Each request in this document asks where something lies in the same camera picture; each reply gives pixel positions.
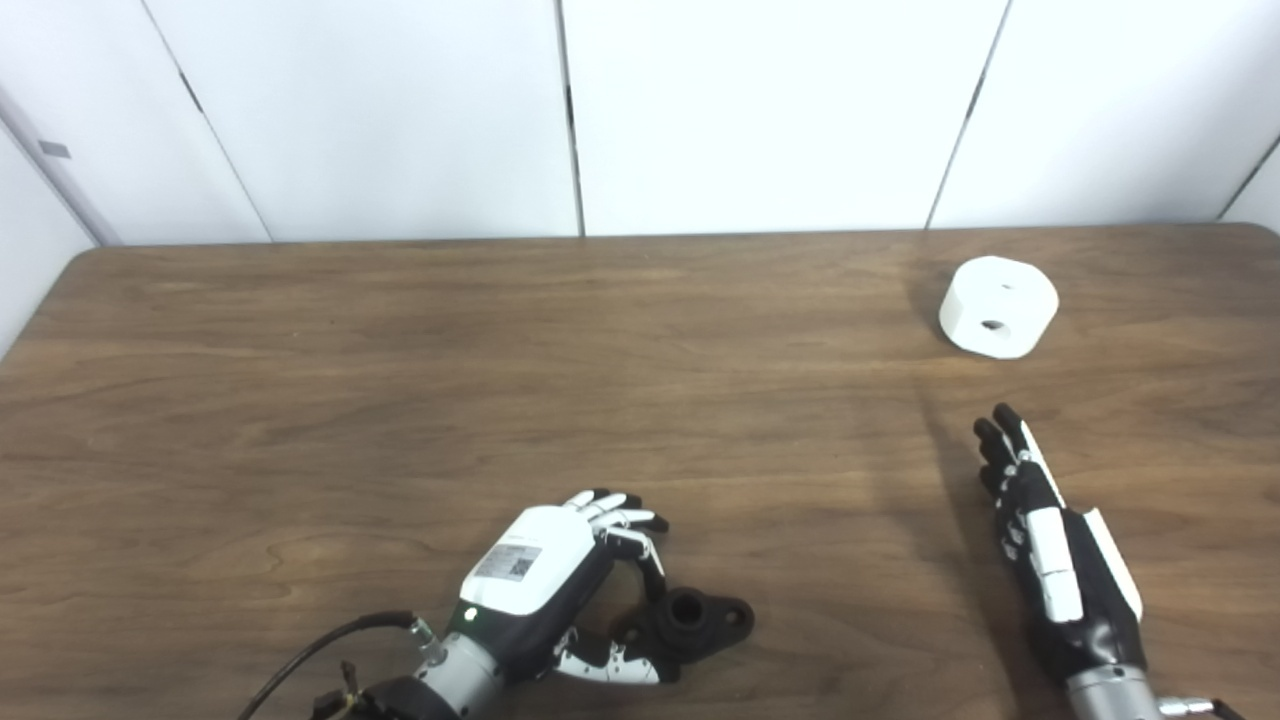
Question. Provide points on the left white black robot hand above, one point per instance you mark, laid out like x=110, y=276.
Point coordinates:
x=530, y=560

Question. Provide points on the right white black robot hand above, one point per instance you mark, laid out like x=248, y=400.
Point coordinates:
x=1085, y=600

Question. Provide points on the black flanged holder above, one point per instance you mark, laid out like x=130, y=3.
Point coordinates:
x=705, y=625

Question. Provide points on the round white piece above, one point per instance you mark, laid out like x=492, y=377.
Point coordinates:
x=985, y=295

